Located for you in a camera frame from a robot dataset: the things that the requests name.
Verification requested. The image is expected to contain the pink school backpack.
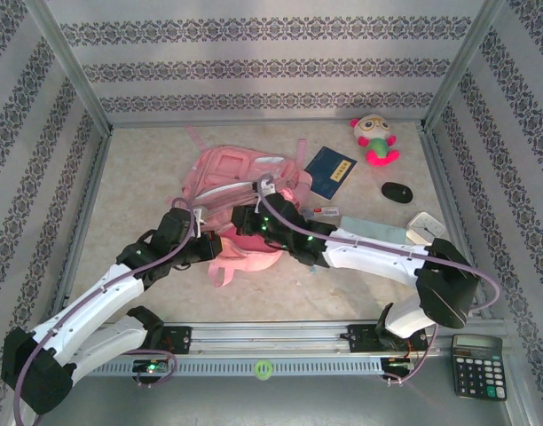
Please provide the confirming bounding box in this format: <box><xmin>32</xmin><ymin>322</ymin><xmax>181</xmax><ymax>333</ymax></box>
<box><xmin>171</xmin><ymin>125</ymin><xmax>315</xmax><ymax>288</ymax></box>

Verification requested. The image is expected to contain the pen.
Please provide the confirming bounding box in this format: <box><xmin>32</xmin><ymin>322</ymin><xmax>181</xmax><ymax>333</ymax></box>
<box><xmin>300</xmin><ymin>204</ymin><xmax>342</xmax><ymax>219</ymax></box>

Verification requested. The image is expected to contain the dark blue notebook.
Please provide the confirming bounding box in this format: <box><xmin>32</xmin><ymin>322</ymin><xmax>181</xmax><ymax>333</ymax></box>
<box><xmin>304</xmin><ymin>146</ymin><xmax>358</xmax><ymax>200</ymax></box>

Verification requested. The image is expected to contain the pale green pouch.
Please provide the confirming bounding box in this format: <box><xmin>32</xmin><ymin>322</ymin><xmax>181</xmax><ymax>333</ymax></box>
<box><xmin>339</xmin><ymin>215</ymin><xmax>408</xmax><ymax>245</ymax></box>

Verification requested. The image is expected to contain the black oval computer mouse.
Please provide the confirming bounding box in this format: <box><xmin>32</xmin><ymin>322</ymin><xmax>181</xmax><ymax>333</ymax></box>
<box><xmin>381</xmin><ymin>181</ymin><xmax>414</xmax><ymax>204</ymax></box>

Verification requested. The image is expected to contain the white square alarm clock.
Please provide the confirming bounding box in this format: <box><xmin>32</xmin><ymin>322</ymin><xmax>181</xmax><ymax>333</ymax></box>
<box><xmin>405</xmin><ymin>211</ymin><xmax>447</xmax><ymax>245</ymax></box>

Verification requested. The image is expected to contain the pink white plush toy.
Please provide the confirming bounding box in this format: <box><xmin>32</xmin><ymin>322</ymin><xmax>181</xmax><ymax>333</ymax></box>
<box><xmin>349</xmin><ymin>113</ymin><xmax>401</xmax><ymax>168</ymax></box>

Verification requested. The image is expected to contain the black desk calculator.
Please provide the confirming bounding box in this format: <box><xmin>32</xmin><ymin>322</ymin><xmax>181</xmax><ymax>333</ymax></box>
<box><xmin>451</xmin><ymin>334</ymin><xmax>508</xmax><ymax>402</ymax></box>

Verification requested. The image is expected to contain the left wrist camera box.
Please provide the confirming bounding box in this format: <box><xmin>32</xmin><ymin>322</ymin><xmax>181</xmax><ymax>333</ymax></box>
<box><xmin>191</xmin><ymin>206</ymin><xmax>207</xmax><ymax>235</ymax></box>

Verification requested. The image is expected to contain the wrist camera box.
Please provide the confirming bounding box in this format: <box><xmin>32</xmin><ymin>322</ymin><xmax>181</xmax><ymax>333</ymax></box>
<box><xmin>191</xmin><ymin>206</ymin><xmax>207</xmax><ymax>235</ymax></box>
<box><xmin>252</xmin><ymin>175</ymin><xmax>278</xmax><ymax>201</ymax></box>

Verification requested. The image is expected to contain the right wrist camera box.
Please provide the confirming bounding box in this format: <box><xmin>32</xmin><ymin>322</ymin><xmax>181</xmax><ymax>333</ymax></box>
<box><xmin>252</xmin><ymin>175</ymin><xmax>278</xmax><ymax>201</ymax></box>

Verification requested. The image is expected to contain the aluminium side rail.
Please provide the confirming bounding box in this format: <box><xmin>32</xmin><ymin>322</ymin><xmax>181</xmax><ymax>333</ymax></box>
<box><xmin>49</xmin><ymin>128</ymin><xmax>115</xmax><ymax>325</ymax></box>
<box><xmin>417</xmin><ymin>126</ymin><xmax>494</xmax><ymax>320</ymax></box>

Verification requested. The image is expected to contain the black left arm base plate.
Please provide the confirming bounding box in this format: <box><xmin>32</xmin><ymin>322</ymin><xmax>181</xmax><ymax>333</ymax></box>
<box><xmin>111</xmin><ymin>325</ymin><xmax>193</xmax><ymax>355</ymax></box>

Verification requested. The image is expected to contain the aluminium back rail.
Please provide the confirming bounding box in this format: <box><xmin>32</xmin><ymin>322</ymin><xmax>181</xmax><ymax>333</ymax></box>
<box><xmin>106</xmin><ymin>115</ymin><xmax>428</xmax><ymax>130</ymax></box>

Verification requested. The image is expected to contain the aluminium mounting rail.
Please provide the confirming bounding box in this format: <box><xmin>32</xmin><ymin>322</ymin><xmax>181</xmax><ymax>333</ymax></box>
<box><xmin>29</xmin><ymin>321</ymin><xmax>508</xmax><ymax>356</ymax></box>

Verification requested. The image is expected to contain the slotted grey cable duct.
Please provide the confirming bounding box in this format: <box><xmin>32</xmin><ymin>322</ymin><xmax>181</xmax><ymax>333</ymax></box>
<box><xmin>47</xmin><ymin>358</ymin><xmax>388</xmax><ymax>378</ymax></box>

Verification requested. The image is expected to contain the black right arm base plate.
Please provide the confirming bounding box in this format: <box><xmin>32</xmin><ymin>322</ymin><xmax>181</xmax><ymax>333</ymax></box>
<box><xmin>347</xmin><ymin>323</ymin><xmax>430</xmax><ymax>354</ymax></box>

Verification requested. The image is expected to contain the aluminium frame post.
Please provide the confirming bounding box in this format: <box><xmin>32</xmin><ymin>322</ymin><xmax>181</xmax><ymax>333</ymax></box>
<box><xmin>421</xmin><ymin>0</ymin><xmax>508</xmax><ymax>132</ymax></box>
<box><xmin>25</xmin><ymin>0</ymin><xmax>115</xmax><ymax>137</ymax></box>

